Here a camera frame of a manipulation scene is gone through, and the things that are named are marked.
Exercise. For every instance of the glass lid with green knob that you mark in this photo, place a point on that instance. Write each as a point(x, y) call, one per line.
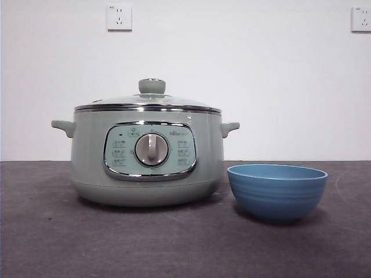
point(150, 85)

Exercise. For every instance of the pale green electric steamer pot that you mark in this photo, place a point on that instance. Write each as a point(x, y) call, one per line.
point(87, 159)

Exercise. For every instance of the blue ribbed bowl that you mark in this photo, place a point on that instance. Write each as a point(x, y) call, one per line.
point(276, 198)

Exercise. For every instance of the white wall socket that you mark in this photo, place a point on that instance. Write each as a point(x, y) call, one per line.
point(119, 17)
point(361, 18)

